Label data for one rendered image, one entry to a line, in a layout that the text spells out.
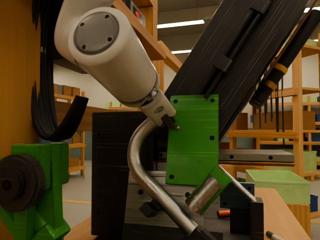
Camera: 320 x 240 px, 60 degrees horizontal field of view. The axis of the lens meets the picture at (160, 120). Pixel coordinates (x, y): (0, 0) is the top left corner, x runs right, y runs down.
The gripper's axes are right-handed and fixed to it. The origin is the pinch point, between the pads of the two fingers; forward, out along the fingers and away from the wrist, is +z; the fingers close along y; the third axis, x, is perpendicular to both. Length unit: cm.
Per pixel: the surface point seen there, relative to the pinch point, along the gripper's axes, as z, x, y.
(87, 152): 913, 277, 485
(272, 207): 57, -9, -34
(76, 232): 23.5, 41.8, -0.5
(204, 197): -0.2, 4.7, -20.0
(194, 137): 3.1, -2.3, -8.7
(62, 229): -19.2, 22.4, -11.8
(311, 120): 279, -133, -11
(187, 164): 3.2, 2.8, -12.2
